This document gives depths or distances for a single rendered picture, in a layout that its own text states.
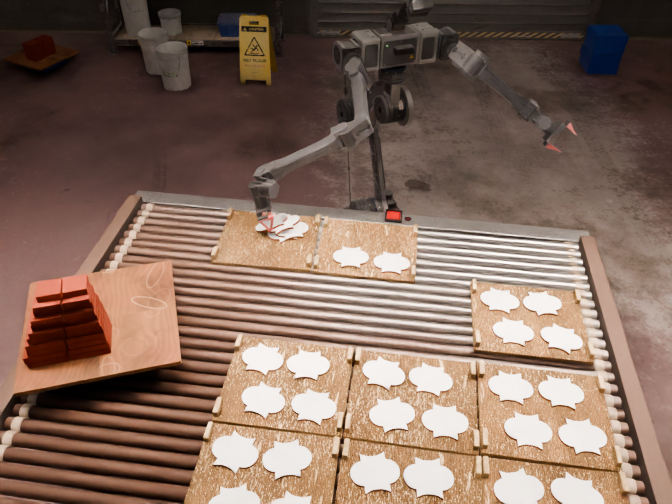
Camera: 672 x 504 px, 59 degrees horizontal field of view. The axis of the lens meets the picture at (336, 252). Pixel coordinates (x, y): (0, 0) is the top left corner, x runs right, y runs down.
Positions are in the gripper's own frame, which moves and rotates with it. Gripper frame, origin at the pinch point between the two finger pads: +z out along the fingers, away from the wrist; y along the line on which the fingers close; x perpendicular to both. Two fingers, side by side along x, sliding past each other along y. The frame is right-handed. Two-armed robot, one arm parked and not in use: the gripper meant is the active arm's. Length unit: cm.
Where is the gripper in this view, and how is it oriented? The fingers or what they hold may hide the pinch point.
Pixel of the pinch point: (269, 223)
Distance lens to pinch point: 257.4
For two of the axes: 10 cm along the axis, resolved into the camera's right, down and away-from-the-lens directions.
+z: 2.4, 8.1, 5.3
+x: -9.6, 2.9, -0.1
